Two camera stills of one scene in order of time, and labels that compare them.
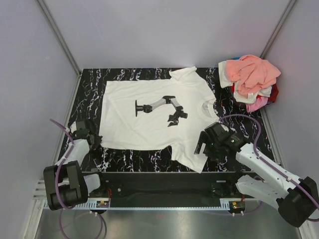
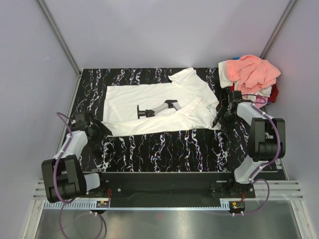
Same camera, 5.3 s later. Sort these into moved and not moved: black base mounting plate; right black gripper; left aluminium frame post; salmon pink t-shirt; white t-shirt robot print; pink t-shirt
Moved: white t-shirt robot print; right black gripper
Not moved: left aluminium frame post; black base mounting plate; pink t-shirt; salmon pink t-shirt
